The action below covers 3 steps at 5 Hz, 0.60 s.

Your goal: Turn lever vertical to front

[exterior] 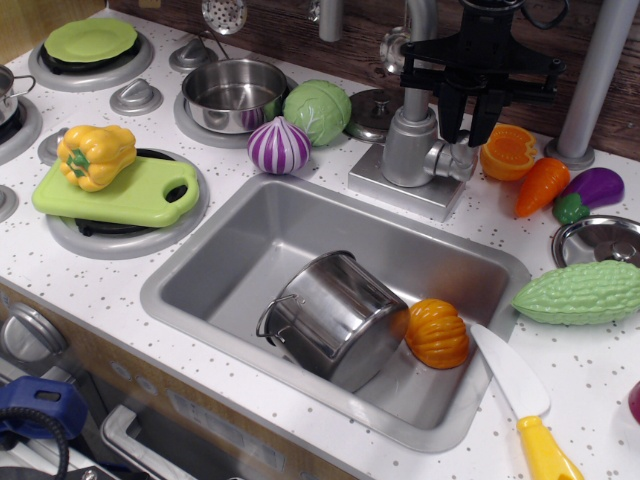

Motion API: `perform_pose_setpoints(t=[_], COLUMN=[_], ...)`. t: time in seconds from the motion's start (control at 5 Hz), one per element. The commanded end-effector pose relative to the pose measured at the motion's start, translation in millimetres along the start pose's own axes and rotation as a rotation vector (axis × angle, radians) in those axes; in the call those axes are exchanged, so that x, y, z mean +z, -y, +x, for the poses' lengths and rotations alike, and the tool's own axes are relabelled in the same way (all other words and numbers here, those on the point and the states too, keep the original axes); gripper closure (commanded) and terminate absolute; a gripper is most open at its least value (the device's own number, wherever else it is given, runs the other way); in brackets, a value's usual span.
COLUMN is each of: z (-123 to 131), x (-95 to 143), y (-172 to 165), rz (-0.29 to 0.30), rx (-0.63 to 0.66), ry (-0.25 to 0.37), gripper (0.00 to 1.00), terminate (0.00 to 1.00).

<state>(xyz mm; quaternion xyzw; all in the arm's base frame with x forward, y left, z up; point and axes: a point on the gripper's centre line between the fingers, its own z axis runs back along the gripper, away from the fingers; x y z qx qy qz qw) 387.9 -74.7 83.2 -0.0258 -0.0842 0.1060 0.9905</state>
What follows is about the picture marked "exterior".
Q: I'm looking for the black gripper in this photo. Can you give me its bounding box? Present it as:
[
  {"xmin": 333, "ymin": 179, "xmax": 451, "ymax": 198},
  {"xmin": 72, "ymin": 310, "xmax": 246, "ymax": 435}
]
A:
[{"xmin": 400, "ymin": 4, "xmax": 566, "ymax": 147}]

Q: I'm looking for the silver faucet lever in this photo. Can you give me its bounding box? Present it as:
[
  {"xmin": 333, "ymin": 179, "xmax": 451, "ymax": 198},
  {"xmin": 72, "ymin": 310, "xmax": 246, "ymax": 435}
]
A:
[{"xmin": 449, "ymin": 130, "xmax": 479, "ymax": 182}]

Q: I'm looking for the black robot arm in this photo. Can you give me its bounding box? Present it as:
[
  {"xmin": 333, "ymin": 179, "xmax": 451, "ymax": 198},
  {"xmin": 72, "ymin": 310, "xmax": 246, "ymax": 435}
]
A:
[{"xmin": 401, "ymin": 1, "xmax": 570, "ymax": 147}]

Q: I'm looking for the orange pepper half toy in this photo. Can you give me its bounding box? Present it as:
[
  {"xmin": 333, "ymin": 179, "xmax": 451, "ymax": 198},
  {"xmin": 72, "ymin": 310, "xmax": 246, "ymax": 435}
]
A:
[{"xmin": 480, "ymin": 124, "xmax": 537, "ymax": 181}]

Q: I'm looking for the hanging steel ladle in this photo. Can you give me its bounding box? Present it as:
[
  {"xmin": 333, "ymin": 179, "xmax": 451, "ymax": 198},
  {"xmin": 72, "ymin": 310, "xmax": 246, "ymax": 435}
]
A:
[{"xmin": 379, "ymin": 26, "xmax": 410, "ymax": 75}]

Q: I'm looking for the steel lid behind faucet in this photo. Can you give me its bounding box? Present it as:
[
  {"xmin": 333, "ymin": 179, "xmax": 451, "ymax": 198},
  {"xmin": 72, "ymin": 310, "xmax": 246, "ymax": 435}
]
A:
[{"xmin": 344, "ymin": 89, "xmax": 403, "ymax": 144}]

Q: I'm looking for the silver toy faucet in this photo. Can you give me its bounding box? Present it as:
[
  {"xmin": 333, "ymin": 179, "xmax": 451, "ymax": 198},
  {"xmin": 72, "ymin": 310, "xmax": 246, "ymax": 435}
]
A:
[{"xmin": 347, "ymin": 0, "xmax": 479, "ymax": 223}]

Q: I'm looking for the orange carrot toy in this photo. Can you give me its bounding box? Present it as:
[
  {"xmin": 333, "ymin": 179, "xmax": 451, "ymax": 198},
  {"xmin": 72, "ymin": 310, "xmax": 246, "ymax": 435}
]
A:
[{"xmin": 515, "ymin": 157, "xmax": 571, "ymax": 218}]

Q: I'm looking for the grey support pole right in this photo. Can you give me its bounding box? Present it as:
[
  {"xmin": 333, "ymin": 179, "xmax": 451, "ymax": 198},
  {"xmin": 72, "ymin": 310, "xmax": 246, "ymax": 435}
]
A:
[{"xmin": 544, "ymin": 0, "xmax": 639, "ymax": 171}]

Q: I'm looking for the grey support pole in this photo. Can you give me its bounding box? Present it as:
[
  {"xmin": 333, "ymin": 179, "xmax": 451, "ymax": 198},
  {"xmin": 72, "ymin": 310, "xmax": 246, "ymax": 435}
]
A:
[
  {"xmin": 319, "ymin": 0, "xmax": 344, "ymax": 43},
  {"xmin": 544, "ymin": 0, "xmax": 639, "ymax": 171}
]

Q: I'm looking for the green cabbage toy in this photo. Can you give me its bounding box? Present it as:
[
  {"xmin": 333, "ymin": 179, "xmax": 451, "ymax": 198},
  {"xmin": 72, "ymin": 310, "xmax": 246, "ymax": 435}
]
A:
[{"xmin": 283, "ymin": 80, "xmax": 352, "ymax": 147}]

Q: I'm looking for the purple eggplant toy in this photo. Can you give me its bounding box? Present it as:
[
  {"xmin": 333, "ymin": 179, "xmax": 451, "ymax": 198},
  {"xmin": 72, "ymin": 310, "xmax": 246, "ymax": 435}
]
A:
[{"xmin": 552, "ymin": 167, "xmax": 625, "ymax": 225}]

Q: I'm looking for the grey support pole centre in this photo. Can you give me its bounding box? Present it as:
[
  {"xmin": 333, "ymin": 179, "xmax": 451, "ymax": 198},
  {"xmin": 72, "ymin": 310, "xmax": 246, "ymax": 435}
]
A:
[{"xmin": 319, "ymin": 0, "xmax": 344, "ymax": 43}]

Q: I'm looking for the steel pot lid right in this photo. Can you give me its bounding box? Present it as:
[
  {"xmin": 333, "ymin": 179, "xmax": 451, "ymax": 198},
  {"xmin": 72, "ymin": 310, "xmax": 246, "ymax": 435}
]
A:
[{"xmin": 551, "ymin": 215, "xmax": 639, "ymax": 268}]

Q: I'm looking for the purple striped onion toy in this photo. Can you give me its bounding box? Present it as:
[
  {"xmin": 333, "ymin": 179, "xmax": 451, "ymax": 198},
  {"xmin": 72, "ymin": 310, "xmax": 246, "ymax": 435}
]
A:
[{"xmin": 247, "ymin": 116, "xmax": 312, "ymax": 175}]

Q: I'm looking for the green bitter gourd toy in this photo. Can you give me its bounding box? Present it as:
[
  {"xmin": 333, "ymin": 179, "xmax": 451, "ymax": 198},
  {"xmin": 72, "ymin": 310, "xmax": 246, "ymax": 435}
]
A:
[{"xmin": 511, "ymin": 260, "xmax": 639, "ymax": 325}]

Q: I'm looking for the orange pumpkin half toy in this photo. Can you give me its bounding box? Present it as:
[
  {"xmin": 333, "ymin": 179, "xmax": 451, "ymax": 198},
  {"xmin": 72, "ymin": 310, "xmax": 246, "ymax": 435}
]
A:
[{"xmin": 405, "ymin": 298, "xmax": 470, "ymax": 369}]

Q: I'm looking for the steel saucepan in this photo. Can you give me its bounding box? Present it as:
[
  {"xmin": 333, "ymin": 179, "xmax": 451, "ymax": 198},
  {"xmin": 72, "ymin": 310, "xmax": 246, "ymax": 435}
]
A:
[{"xmin": 179, "ymin": 57, "xmax": 289, "ymax": 135}]

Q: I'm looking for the steel pot in sink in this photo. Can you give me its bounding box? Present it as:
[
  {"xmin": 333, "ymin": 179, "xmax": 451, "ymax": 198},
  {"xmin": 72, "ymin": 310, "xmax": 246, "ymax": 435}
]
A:
[{"xmin": 255, "ymin": 250, "xmax": 410, "ymax": 392}]

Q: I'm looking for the hanging steel skimmer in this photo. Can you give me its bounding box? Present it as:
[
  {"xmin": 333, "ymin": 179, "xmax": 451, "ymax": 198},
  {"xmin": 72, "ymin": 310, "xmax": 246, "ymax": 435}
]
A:
[{"xmin": 201, "ymin": 0, "xmax": 248, "ymax": 35}]

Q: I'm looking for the grey stove knob top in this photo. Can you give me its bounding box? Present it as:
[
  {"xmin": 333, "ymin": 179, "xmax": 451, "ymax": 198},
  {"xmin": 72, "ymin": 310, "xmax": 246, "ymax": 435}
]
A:
[{"xmin": 169, "ymin": 37, "xmax": 218, "ymax": 73}]

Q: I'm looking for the grey stove knob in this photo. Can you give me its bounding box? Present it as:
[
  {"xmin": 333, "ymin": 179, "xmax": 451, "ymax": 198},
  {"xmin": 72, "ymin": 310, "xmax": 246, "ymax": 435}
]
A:
[
  {"xmin": 109, "ymin": 78, "xmax": 163, "ymax": 116},
  {"xmin": 37, "ymin": 127, "xmax": 68, "ymax": 166},
  {"xmin": 169, "ymin": 37, "xmax": 218, "ymax": 73}
]

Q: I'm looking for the white yellow toy knife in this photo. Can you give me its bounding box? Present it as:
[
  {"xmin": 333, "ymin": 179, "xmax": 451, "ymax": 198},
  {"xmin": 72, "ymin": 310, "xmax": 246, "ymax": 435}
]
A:
[{"xmin": 470, "ymin": 324, "xmax": 584, "ymax": 479}]

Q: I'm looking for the grey sink basin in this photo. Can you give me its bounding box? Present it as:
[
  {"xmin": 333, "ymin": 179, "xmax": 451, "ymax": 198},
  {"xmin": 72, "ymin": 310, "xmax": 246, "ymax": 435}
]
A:
[{"xmin": 141, "ymin": 175, "xmax": 530, "ymax": 452}]

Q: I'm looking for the grey stove knob middle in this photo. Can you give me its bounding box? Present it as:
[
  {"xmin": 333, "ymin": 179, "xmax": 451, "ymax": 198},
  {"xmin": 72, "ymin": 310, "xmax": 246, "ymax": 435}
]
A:
[{"xmin": 109, "ymin": 78, "xmax": 163, "ymax": 116}]

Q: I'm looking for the purple toy at edge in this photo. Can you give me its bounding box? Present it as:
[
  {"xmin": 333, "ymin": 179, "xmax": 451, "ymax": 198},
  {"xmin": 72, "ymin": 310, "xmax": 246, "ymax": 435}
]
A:
[{"xmin": 627, "ymin": 382, "xmax": 640, "ymax": 423}]

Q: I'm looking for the green cutting board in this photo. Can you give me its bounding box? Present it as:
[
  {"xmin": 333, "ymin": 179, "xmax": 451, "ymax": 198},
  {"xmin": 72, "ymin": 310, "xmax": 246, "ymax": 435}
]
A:
[{"xmin": 32, "ymin": 157, "xmax": 199, "ymax": 228}]

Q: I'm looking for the yellow bell pepper toy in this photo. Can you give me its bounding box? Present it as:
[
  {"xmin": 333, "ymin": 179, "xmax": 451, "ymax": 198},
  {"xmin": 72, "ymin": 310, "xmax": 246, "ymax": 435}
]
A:
[{"xmin": 57, "ymin": 125, "xmax": 137, "ymax": 192}]

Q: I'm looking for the green toy plate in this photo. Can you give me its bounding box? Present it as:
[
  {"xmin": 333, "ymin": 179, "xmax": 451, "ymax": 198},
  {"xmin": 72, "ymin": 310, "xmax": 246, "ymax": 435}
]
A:
[{"xmin": 44, "ymin": 18, "xmax": 138, "ymax": 63}]

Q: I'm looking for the grey stove knob left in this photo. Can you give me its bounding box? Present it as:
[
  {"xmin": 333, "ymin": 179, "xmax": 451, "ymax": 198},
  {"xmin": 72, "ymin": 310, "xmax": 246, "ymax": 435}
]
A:
[{"xmin": 37, "ymin": 127, "xmax": 68, "ymax": 166}]

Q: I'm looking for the small steel pot left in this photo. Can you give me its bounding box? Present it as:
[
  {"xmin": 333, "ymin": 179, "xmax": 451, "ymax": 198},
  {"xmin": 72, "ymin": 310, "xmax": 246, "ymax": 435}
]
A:
[{"xmin": 0, "ymin": 65, "xmax": 36, "ymax": 124}]

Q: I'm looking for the grey oven knob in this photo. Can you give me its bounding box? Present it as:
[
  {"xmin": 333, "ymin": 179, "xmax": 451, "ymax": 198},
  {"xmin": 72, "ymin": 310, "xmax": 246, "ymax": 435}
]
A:
[{"xmin": 1, "ymin": 302, "xmax": 68, "ymax": 363}]

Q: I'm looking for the blue clamp device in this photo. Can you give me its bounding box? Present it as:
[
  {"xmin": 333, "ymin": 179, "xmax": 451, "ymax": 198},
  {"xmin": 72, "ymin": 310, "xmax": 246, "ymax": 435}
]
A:
[{"xmin": 1, "ymin": 376, "xmax": 88, "ymax": 448}]

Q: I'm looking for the grey burner ring back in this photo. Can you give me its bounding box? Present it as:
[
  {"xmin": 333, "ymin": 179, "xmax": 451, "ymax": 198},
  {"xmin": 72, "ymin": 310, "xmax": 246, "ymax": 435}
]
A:
[{"xmin": 27, "ymin": 17, "xmax": 155, "ymax": 93}]

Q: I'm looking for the grey burner ring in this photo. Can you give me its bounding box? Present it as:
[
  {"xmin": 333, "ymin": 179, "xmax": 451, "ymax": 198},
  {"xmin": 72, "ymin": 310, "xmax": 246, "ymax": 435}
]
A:
[
  {"xmin": 44, "ymin": 146, "xmax": 211, "ymax": 261},
  {"xmin": 27, "ymin": 17, "xmax": 155, "ymax": 93}
]

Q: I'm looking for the grey burner ring front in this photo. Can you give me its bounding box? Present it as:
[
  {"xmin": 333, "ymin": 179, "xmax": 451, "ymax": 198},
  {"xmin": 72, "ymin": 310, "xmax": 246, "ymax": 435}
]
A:
[{"xmin": 44, "ymin": 146, "xmax": 211, "ymax": 261}]

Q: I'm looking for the oven door handle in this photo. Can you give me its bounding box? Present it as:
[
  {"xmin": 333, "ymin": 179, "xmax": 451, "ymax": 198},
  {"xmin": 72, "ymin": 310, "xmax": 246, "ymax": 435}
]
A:
[{"xmin": 98, "ymin": 403, "xmax": 236, "ymax": 480}]

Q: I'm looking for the black cable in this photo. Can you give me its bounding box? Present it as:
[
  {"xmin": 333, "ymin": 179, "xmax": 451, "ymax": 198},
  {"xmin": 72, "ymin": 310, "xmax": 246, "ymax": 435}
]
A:
[{"xmin": 0, "ymin": 405, "xmax": 81, "ymax": 480}]

